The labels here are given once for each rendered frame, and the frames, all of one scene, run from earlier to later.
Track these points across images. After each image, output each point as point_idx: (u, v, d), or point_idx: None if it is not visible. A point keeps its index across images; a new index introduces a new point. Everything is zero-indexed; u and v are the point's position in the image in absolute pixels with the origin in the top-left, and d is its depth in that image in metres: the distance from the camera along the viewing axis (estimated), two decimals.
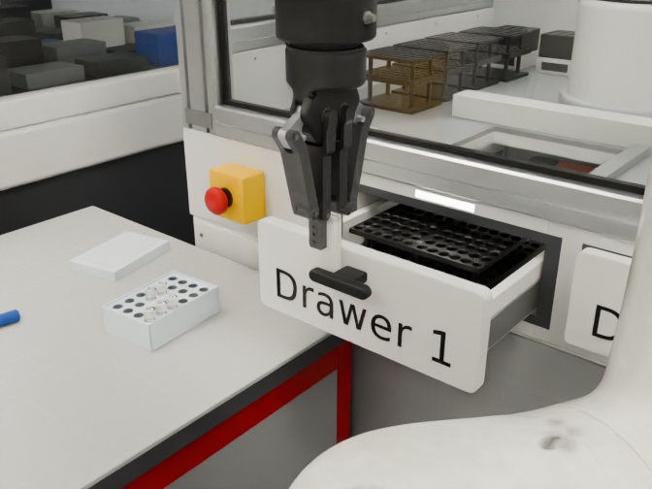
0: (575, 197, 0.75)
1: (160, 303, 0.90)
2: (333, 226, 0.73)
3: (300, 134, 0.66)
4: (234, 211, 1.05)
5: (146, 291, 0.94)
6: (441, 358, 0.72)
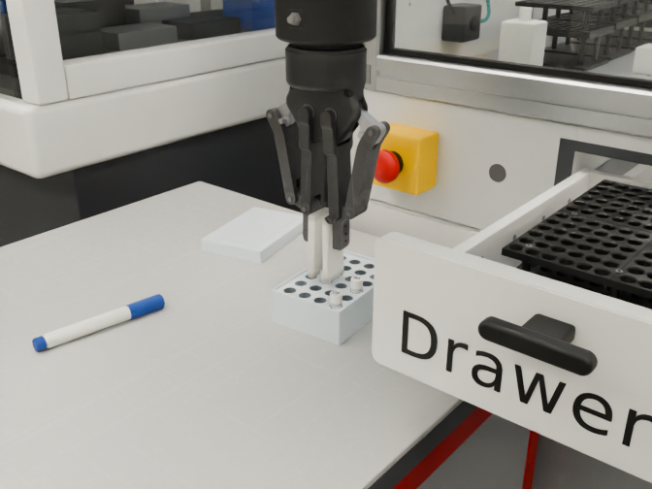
0: None
1: None
2: (309, 223, 0.74)
3: (276, 114, 0.72)
4: (403, 180, 0.88)
5: (320, 272, 0.77)
6: None
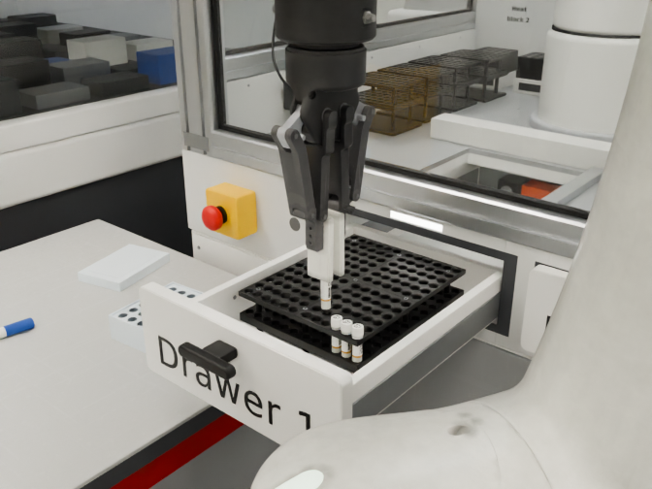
0: (528, 220, 0.85)
1: (359, 325, 0.76)
2: (330, 228, 0.73)
3: (299, 133, 0.66)
4: (228, 228, 1.14)
5: (342, 328, 0.77)
6: None
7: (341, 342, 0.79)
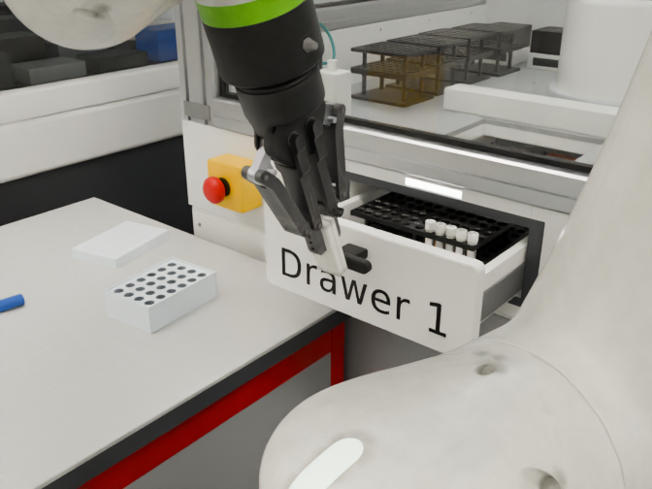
0: (557, 182, 0.78)
1: (474, 232, 0.83)
2: (327, 232, 0.72)
3: (269, 172, 0.64)
4: (231, 201, 1.08)
5: (458, 236, 0.83)
6: (438, 329, 0.76)
7: (454, 250, 0.85)
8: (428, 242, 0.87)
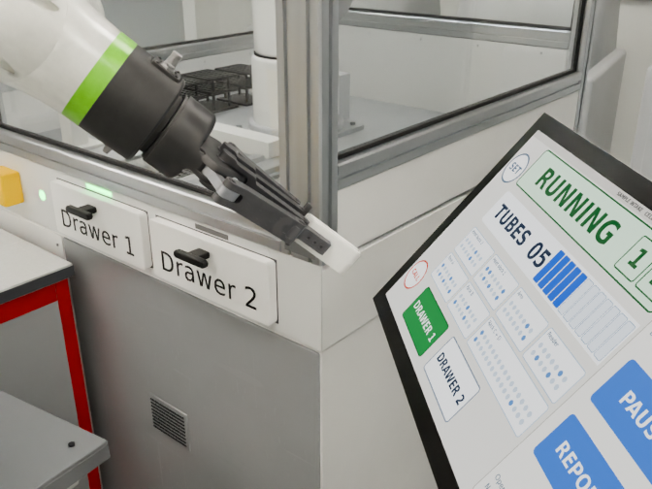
0: (146, 186, 1.27)
1: None
2: (297, 238, 0.75)
3: None
4: None
5: None
6: (130, 251, 1.34)
7: None
8: None
